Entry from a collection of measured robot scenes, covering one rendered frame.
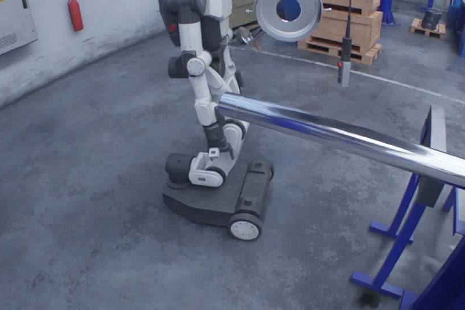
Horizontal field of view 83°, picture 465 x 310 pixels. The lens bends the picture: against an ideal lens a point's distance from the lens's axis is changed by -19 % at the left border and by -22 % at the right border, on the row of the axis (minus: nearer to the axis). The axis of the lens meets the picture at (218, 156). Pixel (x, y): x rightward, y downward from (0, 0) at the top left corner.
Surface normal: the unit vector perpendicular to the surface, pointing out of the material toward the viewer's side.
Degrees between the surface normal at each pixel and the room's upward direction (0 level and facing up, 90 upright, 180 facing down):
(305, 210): 0
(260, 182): 0
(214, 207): 0
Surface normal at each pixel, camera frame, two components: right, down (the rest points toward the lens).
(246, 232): -0.25, 0.58
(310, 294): -0.06, -0.80
